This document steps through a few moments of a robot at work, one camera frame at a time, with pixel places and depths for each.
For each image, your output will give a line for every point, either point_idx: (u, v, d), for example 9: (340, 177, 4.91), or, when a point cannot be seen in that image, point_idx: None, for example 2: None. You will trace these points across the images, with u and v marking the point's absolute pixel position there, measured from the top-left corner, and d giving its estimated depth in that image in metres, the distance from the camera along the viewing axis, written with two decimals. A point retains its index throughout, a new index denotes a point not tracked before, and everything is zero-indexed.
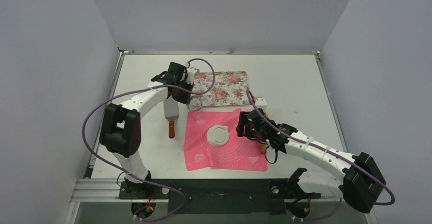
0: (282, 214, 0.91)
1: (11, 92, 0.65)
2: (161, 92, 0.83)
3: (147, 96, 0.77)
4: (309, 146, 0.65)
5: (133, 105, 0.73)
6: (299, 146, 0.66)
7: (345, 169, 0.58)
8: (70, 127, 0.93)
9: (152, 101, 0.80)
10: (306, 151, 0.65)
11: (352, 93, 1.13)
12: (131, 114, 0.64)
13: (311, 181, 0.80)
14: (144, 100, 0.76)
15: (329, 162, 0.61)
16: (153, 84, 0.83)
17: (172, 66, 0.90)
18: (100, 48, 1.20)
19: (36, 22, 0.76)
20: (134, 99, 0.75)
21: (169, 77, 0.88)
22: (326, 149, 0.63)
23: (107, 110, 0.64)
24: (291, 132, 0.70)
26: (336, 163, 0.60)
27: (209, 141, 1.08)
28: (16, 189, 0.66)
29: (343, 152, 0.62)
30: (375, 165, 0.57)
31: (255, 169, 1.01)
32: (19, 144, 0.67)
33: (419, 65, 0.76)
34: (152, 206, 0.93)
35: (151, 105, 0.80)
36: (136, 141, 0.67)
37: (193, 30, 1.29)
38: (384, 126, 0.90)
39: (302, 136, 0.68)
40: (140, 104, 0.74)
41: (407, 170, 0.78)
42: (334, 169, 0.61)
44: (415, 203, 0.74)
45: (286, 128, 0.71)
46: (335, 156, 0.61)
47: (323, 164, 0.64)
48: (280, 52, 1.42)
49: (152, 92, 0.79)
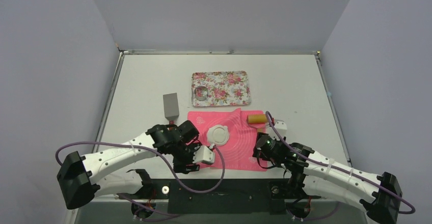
0: (283, 215, 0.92)
1: (10, 91, 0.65)
2: (142, 155, 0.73)
3: (118, 157, 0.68)
4: (332, 169, 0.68)
5: (96, 164, 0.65)
6: (321, 170, 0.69)
7: (374, 192, 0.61)
8: (70, 127, 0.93)
9: (126, 161, 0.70)
10: (330, 174, 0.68)
11: (352, 93, 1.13)
12: (83, 178, 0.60)
13: (320, 189, 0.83)
14: (113, 160, 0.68)
15: (356, 185, 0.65)
16: (146, 141, 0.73)
17: (185, 124, 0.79)
18: (99, 48, 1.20)
19: (34, 22, 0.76)
20: (104, 155, 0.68)
21: (173, 134, 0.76)
22: (351, 172, 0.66)
23: (68, 157, 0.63)
24: (307, 155, 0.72)
26: (363, 186, 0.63)
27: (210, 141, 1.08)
28: (18, 190, 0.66)
29: (366, 173, 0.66)
30: (397, 183, 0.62)
31: (255, 169, 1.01)
32: (19, 143, 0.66)
33: (418, 65, 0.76)
34: (152, 206, 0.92)
35: (123, 165, 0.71)
36: (83, 199, 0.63)
37: (193, 30, 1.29)
38: (384, 126, 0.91)
39: (320, 158, 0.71)
40: (105, 164, 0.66)
41: (405, 171, 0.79)
42: (360, 192, 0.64)
44: (415, 203, 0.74)
45: (301, 149, 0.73)
46: (361, 179, 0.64)
47: (348, 186, 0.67)
48: (280, 52, 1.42)
49: (128, 153, 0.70)
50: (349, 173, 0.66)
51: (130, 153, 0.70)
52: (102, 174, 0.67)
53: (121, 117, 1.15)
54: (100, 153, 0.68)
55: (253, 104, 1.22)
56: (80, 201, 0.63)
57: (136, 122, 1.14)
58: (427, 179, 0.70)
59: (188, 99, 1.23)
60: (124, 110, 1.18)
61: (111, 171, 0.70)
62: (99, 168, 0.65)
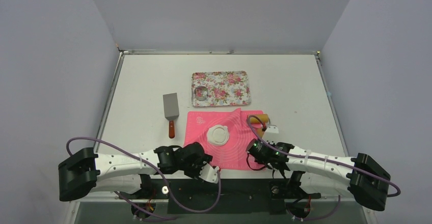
0: (283, 215, 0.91)
1: (10, 91, 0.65)
2: (145, 168, 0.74)
3: (126, 165, 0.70)
4: (309, 160, 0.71)
5: (106, 165, 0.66)
6: (300, 162, 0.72)
7: (347, 173, 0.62)
8: (69, 127, 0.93)
9: (131, 170, 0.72)
10: (308, 164, 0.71)
11: (352, 93, 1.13)
12: (90, 175, 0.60)
13: (315, 184, 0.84)
14: (122, 167, 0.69)
15: (332, 170, 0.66)
16: (152, 157, 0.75)
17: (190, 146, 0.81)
18: (99, 48, 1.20)
19: (34, 22, 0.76)
20: (114, 159, 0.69)
21: (177, 156, 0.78)
22: (325, 159, 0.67)
23: (81, 149, 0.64)
24: (288, 150, 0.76)
26: (339, 169, 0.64)
27: (209, 141, 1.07)
28: (18, 190, 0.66)
29: (342, 158, 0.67)
30: (373, 162, 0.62)
31: (255, 170, 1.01)
32: (18, 143, 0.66)
33: (419, 65, 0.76)
34: (152, 206, 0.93)
35: (127, 172, 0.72)
36: (79, 194, 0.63)
37: (193, 30, 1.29)
38: (384, 126, 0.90)
39: (299, 151, 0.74)
40: (113, 168, 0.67)
41: (405, 171, 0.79)
42: (338, 176, 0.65)
44: (416, 203, 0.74)
45: (282, 146, 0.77)
46: (335, 164, 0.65)
47: (327, 173, 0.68)
48: (280, 52, 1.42)
49: (136, 165, 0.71)
50: (323, 160, 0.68)
51: (137, 165, 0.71)
52: (106, 175, 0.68)
53: (121, 117, 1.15)
54: (110, 155, 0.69)
55: (253, 104, 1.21)
56: (75, 195, 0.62)
57: (136, 122, 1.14)
58: (427, 179, 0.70)
59: (188, 99, 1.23)
60: (125, 110, 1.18)
61: (114, 175, 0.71)
62: (106, 170, 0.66)
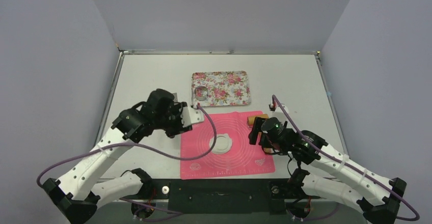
0: (282, 214, 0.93)
1: (10, 91, 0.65)
2: (116, 152, 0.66)
3: (93, 166, 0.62)
4: (345, 167, 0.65)
5: (72, 183, 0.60)
6: (333, 165, 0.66)
7: (385, 197, 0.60)
8: (69, 127, 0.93)
9: (102, 165, 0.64)
10: (342, 171, 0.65)
11: (352, 93, 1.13)
12: (65, 203, 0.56)
13: (319, 188, 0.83)
14: (89, 171, 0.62)
15: (367, 186, 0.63)
16: (113, 137, 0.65)
17: (152, 97, 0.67)
18: (99, 48, 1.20)
19: (35, 23, 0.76)
20: (76, 170, 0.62)
21: (145, 114, 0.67)
22: (365, 173, 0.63)
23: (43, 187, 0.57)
24: (320, 146, 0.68)
26: (375, 189, 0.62)
27: (213, 151, 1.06)
28: (17, 190, 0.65)
29: (378, 176, 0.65)
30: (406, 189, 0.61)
31: (264, 172, 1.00)
32: (17, 143, 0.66)
33: (419, 65, 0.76)
34: (152, 206, 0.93)
35: (104, 169, 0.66)
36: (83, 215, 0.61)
37: (193, 30, 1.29)
38: (385, 125, 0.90)
39: (333, 152, 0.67)
40: (82, 179, 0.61)
41: (406, 171, 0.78)
42: (369, 193, 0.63)
44: (418, 203, 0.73)
45: (314, 139, 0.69)
46: (373, 182, 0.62)
47: (356, 186, 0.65)
48: (280, 52, 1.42)
49: (101, 158, 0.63)
50: (362, 174, 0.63)
51: (102, 158, 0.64)
52: (86, 187, 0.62)
53: None
54: (72, 169, 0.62)
55: (253, 104, 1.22)
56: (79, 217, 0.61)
57: None
58: (428, 178, 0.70)
59: (188, 99, 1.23)
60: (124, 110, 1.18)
61: (96, 179, 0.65)
62: (78, 184, 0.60)
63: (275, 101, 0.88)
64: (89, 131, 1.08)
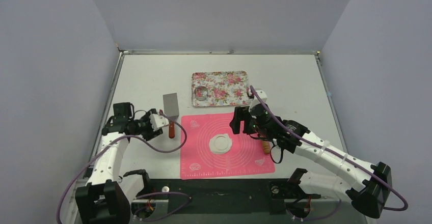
0: (282, 214, 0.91)
1: (11, 91, 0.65)
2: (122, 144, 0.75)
3: (110, 158, 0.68)
4: (325, 152, 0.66)
5: (102, 175, 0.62)
6: (314, 151, 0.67)
7: (365, 180, 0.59)
8: (69, 127, 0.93)
9: (116, 158, 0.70)
10: (322, 157, 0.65)
11: (352, 93, 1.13)
12: (109, 188, 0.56)
13: (314, 184, 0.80)
14: (111, 162, 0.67)
15: (347, 170, 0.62)
16: (112, 136, 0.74)
17: (117, 107, 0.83)
18: (99, 48, 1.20)
19: (35, 23, 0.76)
20: (98, 168, 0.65)
21: (120, 120, 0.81)
22: (345, 158, 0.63)
23: (77, 197, 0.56)
24: (302, 133, 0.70)
26: (355, 172, 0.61)
27: (213, 151, 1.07)
28: (17, 190, 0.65)
29: (360, 161, 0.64)
30: (390, 174, 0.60)
31: (264, 172, 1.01)
32: (17, 143, 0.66)
33: (419, 64, 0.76)
34: (152, 206, 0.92)
35: (118, 163, 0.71)
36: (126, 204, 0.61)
37: (193, 30, 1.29)
38: (385, 125, 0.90)
39: (315, 139, 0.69)
40: (109, 168, 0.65)
41: (406, 171, 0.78)
42: (350, 178, 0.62)
44: (417, 203, 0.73)
45: (296, 127, 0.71)
46: (354, 165, 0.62)
47: (339, 171, 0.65)
48: (280, 52, 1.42)
49: (112, 149, 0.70)
50: (342, 158, 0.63)
51: (113, 150, 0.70)
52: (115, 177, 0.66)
53: None
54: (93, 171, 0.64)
55: None
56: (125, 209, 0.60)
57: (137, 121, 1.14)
58: (427, 178, 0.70)
59: (188, 99, 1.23)
60: None
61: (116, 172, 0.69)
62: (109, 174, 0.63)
63: (251, 90, 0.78)
64: (89, 131, 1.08)
